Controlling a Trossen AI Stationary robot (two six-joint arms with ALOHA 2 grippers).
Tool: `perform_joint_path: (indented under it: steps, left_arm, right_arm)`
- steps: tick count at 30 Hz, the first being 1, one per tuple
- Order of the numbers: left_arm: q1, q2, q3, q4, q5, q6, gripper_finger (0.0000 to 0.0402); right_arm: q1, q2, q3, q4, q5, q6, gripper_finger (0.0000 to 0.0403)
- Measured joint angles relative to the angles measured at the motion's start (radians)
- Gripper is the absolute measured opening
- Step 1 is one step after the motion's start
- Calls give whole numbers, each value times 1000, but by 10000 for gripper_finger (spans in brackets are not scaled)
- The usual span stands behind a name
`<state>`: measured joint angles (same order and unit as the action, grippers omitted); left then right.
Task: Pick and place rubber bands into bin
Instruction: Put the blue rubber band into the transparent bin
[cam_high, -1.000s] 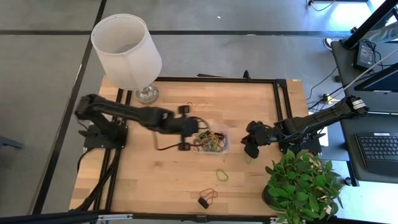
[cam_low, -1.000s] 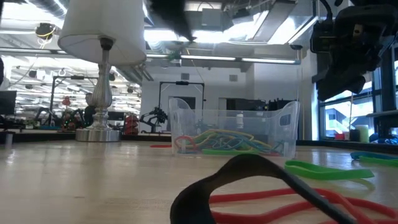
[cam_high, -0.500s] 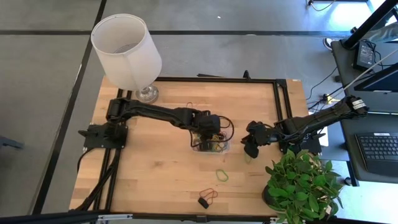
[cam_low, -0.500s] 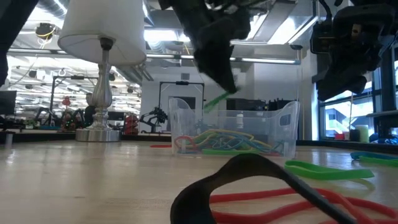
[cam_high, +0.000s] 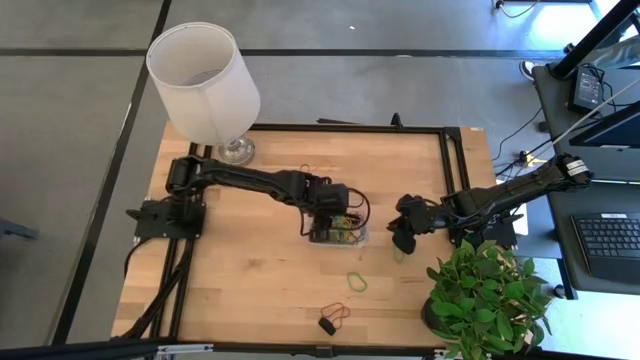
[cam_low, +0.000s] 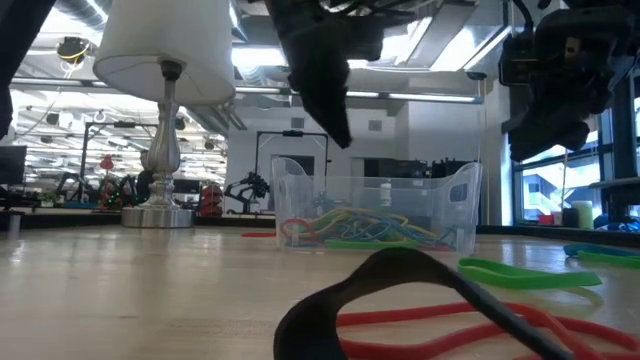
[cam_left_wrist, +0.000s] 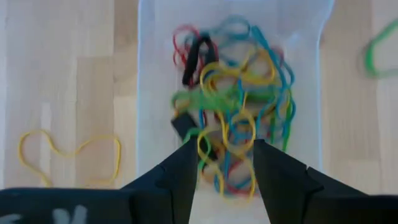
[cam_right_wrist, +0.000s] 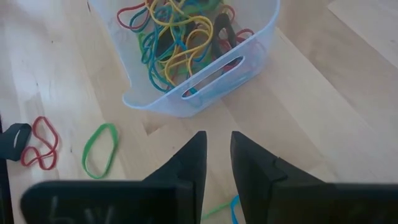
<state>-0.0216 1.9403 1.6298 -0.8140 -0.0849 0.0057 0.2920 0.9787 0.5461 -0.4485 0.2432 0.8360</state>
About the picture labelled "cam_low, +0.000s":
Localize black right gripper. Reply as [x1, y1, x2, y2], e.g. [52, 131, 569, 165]
[501, 7, 636, 162]

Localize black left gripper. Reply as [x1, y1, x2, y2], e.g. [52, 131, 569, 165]
[264, 0, 416, 150]

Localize clear plastic bin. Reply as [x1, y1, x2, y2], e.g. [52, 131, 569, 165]
[271, 156, 484, 256]

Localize yellow rubber band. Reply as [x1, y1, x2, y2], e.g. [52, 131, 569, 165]
[309, 207, 427, 237]

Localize teal rubber band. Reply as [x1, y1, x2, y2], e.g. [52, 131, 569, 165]
[319, 212, 454, 247]
[563, 242, 640, 257]

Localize black wide rubber band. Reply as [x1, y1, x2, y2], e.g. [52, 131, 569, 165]
[272, 246, 576, 360]

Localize pale green cup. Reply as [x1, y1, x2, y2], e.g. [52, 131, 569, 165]
[571, 200, 594, 230]

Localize long ceiling light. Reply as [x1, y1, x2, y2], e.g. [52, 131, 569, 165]
[234, 86, 484, 105]

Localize white shade table lamp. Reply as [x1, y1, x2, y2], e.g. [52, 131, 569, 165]
[93, 0, 237, 230]

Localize red stacked objects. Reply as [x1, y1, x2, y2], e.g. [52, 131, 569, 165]
[199, 183, 224, 218]

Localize person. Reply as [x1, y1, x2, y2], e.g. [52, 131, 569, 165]
[135, 148, 156, 205]

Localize background robot green lights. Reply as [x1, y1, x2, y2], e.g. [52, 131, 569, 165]
[97, 173, 137, 210]

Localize black ceiling dome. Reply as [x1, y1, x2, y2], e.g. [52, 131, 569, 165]
[55, 36, 91, 67]

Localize black computer monitor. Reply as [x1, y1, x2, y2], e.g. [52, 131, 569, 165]
[0, 145, 28, 187]

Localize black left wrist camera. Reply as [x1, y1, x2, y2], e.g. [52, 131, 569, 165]
[345, 19, 387, 62]

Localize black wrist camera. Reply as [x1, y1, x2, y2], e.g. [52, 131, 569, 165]
[345, 19, 387, 62]
[498, 30, 540, 87]

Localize black background rig frame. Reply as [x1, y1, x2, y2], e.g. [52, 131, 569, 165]
[255, 129, 331, 166]

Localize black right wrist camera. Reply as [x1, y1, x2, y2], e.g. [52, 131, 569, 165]
[498, 30, 540, 87]

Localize black camera cable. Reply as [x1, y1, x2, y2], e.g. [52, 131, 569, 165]
[508, 0, 535, 35]

